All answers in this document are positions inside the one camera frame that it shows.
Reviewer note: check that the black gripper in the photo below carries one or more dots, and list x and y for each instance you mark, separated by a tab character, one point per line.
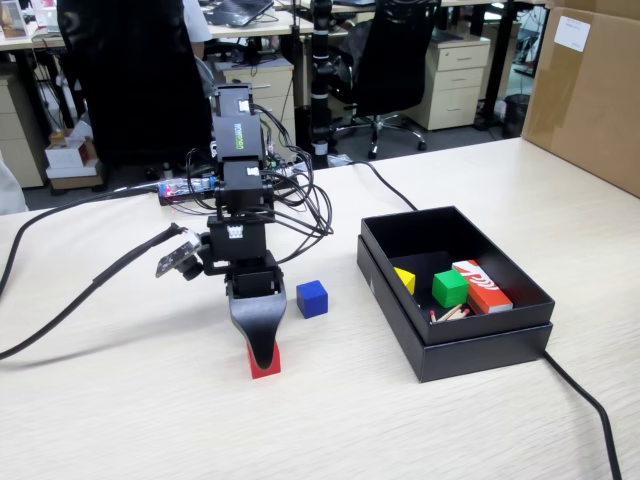
255	280

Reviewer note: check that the red cube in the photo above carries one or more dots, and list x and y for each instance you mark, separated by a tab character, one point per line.
251	365

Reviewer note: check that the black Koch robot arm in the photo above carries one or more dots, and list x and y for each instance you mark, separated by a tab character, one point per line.
237	140

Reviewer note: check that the blue cube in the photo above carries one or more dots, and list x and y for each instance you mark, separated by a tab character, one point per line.
312	300

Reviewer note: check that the green cube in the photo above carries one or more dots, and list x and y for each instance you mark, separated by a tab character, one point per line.
450	290

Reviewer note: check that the yellow wedge block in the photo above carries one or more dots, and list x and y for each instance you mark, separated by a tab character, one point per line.
406	281

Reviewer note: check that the controller board with red LED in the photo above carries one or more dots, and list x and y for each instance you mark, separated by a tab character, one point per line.
175	189

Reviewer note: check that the red-tipped wooden match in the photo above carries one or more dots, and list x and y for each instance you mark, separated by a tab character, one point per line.
457	315
431	315
450	313

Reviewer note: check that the black cardboard box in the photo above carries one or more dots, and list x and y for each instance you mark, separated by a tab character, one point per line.
415	235

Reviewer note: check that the black open box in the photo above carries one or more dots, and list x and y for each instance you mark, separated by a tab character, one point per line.
475	355

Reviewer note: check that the flat brown and white box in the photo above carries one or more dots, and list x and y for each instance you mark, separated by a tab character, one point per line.
75	179

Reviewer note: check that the red and white matchbox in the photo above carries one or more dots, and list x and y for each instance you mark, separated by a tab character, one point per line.
487	292

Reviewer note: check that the white box with red side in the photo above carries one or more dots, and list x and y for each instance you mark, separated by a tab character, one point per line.
67	155

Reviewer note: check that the black pole with white bands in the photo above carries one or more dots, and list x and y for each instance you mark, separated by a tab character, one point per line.
320	65

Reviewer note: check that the large black office chair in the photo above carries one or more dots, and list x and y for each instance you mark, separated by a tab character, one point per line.
135	75

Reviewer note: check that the white garment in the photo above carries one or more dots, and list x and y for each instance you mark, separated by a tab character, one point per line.
11	190

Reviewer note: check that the beige office desk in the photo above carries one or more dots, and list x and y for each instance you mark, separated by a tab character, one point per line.
250	30

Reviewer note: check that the black swivel chair with casters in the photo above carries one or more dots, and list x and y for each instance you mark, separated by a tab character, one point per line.
390	60

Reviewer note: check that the person in white shirt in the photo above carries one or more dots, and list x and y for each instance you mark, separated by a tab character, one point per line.
195	25

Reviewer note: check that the open black laptop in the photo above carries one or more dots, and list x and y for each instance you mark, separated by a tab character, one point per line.
235	10

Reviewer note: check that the black trash bin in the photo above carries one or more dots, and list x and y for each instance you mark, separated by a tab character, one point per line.
516	117

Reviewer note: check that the office desk with black legs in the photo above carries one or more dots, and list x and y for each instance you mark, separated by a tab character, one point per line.
500	60

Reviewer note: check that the framed picture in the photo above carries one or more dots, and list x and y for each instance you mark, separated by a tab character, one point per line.
12	22

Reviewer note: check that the large brown cardboard box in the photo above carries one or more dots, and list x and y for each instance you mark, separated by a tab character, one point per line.
590	110

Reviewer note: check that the white shipping label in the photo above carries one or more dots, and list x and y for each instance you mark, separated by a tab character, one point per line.
572	32

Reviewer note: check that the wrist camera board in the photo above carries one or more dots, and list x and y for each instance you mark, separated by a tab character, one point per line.
175	257

